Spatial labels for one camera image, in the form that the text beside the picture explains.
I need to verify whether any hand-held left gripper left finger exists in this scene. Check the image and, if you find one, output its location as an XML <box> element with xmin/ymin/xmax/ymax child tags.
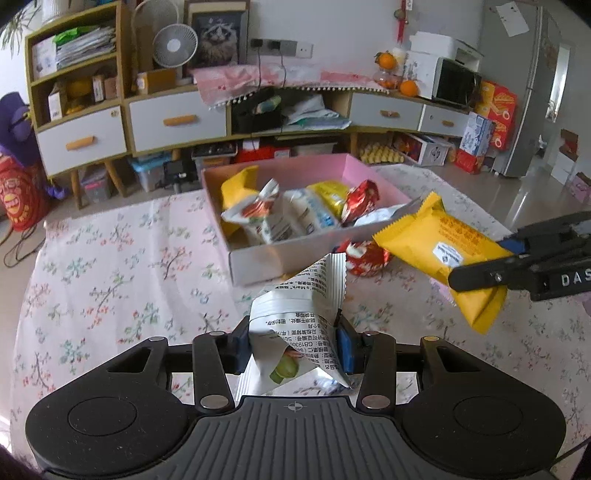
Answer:
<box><xmin>104</xmin><ymin>318</ymin><xmax>252</xmax><ymax>414</ymax></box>

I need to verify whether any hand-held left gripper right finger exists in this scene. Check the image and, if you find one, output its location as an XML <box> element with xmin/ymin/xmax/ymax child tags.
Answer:
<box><xmin>336</xmin><ymin>320</ymin><xmax>485</xmax><ymax>412</ymax></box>

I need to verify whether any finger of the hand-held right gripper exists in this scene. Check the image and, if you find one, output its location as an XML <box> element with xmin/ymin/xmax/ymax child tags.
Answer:
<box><xmin>449</xmin><ymin>251</ymin><xmax>559</xmax><ymax>292</ymax></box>
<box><xmin>496</xmin><ymin>213</ymin><xmax>591</xmax><ymax>256</ymax></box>

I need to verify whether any white triangular pistachio packet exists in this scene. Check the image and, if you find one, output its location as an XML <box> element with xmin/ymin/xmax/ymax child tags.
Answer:
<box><xmin>235</xmin><ymin>251</ymin><xmax>358</xmax><ymax>398</ymax></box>

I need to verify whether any yellow packet with blue label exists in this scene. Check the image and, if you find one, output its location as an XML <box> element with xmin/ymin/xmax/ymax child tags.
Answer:
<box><xmin>373</xmin><ymin>191</ymin><xmax>514</xmax><ymax>335</ymax></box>

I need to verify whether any red white snack packet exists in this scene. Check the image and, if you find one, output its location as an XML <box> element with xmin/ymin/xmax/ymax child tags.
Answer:
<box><xmin>346</xmin><ymin>240</ymin><xmax>393</xmax><ymax>277</ymax></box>

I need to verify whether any pink lined cardboard box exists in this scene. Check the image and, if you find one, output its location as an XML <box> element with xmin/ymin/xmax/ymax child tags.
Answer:
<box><xmin>201</xmin><ymin>154</ymin><xmax>414</xmax><ymax>288</ymax></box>

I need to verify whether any silver white snack packet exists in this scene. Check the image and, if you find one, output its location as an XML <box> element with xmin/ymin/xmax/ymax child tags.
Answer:
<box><xmin>355</xmin><ymin>198</ymin><xmax>422</xmax><ymax>227</ymax></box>

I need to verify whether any white blue cracker packet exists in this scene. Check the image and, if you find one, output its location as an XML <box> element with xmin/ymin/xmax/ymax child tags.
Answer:
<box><xmin>284</xmin><ymin>188</ymin><xmax>342</xmax><ymax>241</ymax></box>

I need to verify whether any shiny red snack packet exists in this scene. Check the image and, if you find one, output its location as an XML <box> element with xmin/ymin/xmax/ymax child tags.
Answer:
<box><xmin>342</xmin><ymin>179</ymin><xmax>382</xmax><ymax>227</ymax></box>

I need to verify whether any white pecan snack packet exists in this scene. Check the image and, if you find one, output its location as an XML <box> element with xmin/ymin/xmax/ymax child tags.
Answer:
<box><xmin>222</xmin><ymin>179</ymin><xmax>296</xmax><ymax>245</ymax></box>

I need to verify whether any small bright yellow packet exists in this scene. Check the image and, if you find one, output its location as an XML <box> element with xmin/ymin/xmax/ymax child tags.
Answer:
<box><xmin>307</xmin><ymin>181</ymin><xmax>358</xmax><ymax>219</ymax></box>

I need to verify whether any plain yellow snack packet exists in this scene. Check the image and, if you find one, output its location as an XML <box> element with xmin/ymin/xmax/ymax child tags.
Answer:
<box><xmin>221</xmin><ymin>166</ymin><xmax>260</xmax><ymax>210</ymax></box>

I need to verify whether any blue white milk carton box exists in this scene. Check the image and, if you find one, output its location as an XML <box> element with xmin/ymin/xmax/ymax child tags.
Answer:
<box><xmin>459</xmin><ymin>113</ymin><xmax>497</xmax><ymax>155</ymax></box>

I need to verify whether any white printed carton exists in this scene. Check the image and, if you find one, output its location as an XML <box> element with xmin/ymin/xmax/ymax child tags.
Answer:
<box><xmin>406</xmin><ymin>133</ymin><xmax>455</xmax><ymax>167</ymax></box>

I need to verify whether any stack of red boxes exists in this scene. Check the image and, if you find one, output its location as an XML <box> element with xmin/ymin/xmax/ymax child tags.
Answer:
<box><xmin>475</xmin><ymin>80</ymin><xmax>518</xmax><ymax>151</ymax></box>

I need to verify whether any floral tablecloth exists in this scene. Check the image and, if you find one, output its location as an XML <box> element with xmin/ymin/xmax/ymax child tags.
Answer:
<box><xmin>9</xmin><ymin>164</ymin><xmax>591</xmax><ymax>462</ymax></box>

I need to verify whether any grey refrigerator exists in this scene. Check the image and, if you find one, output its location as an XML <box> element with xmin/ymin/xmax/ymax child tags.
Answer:
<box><xmin>480</xmin><ymin>0</ymin><xmax>573</xmax><ymax>178</ymax></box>

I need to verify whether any yellow egg tray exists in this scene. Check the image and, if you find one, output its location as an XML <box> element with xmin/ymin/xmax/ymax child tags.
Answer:
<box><xmin>360</xmin><ymin>143</ymin><xmax>407</xmax><ymax>164</ymax></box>

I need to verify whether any white microwave oven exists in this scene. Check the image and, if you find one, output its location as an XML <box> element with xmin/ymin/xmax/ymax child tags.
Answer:
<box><xmin>431</xmin><ymin>58</ymin><xmax>483</xmax><ymax>109</ymax></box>

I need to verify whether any clear bin with blue lid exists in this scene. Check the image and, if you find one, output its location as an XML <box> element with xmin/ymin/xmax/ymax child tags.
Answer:
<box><xmin>129</xmin><ymin>154</ymin><xmax>174</xmax><ymax>192</ymax></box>

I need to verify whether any red cardboard box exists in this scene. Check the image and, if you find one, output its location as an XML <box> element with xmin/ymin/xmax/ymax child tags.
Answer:
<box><xmin>252</xmin><ymin>147</ymin><xmax>291</xmax><ymax>162</ymax></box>

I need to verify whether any glass jar of oranges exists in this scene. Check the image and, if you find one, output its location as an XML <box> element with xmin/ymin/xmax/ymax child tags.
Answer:
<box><xmin>373</xmin><ymin>68</ymin><xmax>400</xmax><ymax>90</ymax></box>

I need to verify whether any white appliance box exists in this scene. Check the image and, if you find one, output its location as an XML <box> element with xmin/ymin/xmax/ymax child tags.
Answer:
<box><xmin>409</xmin><ymin>32</ymin><xmax>483</xmax><ymax>61</ymax></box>

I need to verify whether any long low wooden cabinet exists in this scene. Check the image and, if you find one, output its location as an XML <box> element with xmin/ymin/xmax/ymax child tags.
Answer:
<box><xmin>124</xmin><ymin>85</ymin><xmax>472</xmax><ymax>195</ymax></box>

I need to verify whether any pile of papers and bags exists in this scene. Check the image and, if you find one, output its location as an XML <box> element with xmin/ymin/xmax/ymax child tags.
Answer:
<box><xmin>281</xmin><ymin>95</ymin><xmax>352</xmax><ymax>130</ymax></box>

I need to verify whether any black storage bag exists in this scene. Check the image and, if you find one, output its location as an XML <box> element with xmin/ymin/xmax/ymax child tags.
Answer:
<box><xmin>231</xmin><ymin>92</ymin><xmax>284</xmax><ymax>136</ymax></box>

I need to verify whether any red printed lantern bag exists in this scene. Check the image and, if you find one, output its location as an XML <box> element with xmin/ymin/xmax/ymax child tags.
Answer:
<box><xmin>0</xmin><ymin>152</ymin><xmax>51</xmax><ymax>232</ymax></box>

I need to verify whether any pink floral cloth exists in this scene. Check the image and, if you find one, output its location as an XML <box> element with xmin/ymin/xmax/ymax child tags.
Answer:
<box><xmin>191</xmin><ymin>65</ymin><xmax>391</xmax><ymax>109</ymax></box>

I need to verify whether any brown cardboard box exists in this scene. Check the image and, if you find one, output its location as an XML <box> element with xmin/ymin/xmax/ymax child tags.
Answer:
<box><xmin>136</xmin><ymin>68</ymin><xmax>178</xmax><ymax>95</ymax></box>

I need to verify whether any purple plush toy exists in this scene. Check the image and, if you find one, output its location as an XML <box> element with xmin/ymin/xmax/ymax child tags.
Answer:
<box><xmin>0</xmin><ymin>91</ymin><xmax>70</xmax><ymax>199</ymax></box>

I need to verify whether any framed cat picture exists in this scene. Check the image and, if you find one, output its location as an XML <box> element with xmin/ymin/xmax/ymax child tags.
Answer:
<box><xmin>185</xmin><ymin>0</ymin><xmax>250</xmax><ymax>77</ymax></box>

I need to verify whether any tall wooden shelf cabinet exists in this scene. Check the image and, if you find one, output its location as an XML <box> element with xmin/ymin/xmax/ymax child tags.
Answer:
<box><xmin>25</xmin><ymin>2</ymin><xmax>129</xmax><ymax>210</ymax></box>

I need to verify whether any stack of papers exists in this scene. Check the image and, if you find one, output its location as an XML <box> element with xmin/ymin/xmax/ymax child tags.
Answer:
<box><xmin>55</xmin><ymin>25</ymin><xmax>116</xmax><ymax>70</ymax></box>

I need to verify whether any green potted plant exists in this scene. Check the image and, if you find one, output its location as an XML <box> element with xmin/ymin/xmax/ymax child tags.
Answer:
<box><xmin>0</xmin><ymin>0</ymin><xmax>35</xmax><ymax>47</ymax></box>

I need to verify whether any white drawer with wooden handle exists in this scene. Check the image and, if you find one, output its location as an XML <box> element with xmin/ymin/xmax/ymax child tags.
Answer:
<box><xmin>351</xmin><ymin>93</ymin><xmax>423</xmax><ymax>131</ymax></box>
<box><xmin>36</xmin><ymin>106</ymin><xmax>127</xmax><ymax>176</ymax></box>
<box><xmin>128</xmin><ymin>91</ymin><xmax>228</xmax><ymax>153</ymax></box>
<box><xmin>419</xmin><ymin>105</ymin><xmax>471</xmax><ymax>138</ymax></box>

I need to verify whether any black floor cable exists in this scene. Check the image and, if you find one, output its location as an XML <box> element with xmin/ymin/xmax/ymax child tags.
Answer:
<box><xmin>2</xmin><ymin>226</ymin><xmax>47</xmax><ymax>268</ymax></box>

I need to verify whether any red hanging wall ornament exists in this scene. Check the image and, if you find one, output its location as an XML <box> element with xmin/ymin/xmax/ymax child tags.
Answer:
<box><xmin>396</xmin><ymin>0</ymin><xmax>411</xmax><ymax>44</ymax></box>

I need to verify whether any wall power socket strip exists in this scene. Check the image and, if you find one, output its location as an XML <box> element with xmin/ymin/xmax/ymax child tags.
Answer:
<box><xmin>252</xmin><ymin>39</ymin><xmax>312</xmax><ymax>58</ymax></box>

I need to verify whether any white pedestal fan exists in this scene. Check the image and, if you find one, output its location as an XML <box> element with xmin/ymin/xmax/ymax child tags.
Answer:
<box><xmin>133</xmin><ymin>0</ymin><xmax>178</xmax><ymax>72</ymax></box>

